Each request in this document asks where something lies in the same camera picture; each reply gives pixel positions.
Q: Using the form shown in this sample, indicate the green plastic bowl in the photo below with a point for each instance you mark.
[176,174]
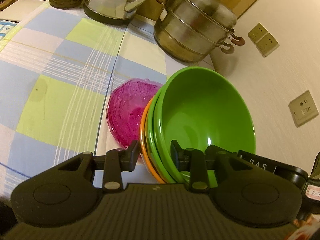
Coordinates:
[153,152]
[198,107]

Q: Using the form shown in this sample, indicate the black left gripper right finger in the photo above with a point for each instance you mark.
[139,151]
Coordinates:
[193,161]

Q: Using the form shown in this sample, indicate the pink transparent glass plate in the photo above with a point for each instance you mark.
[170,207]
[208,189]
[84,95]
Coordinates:
[126,106]

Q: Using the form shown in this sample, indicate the white wooden chair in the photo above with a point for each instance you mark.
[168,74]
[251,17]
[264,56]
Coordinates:
[20,9]

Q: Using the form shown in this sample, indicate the orange plastic bowl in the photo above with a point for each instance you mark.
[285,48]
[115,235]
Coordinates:
[144,151]

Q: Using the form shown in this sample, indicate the checked pastel tablecloth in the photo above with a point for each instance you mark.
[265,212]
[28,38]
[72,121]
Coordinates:
[58,70]

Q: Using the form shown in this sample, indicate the blue white patterned cloth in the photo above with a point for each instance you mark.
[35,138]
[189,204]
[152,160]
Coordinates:
[5,27]

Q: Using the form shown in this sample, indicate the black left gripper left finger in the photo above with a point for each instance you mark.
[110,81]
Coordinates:
[113,163]

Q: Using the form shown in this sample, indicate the stacked stainless steamer pot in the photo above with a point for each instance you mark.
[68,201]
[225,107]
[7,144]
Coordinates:
[188,30]

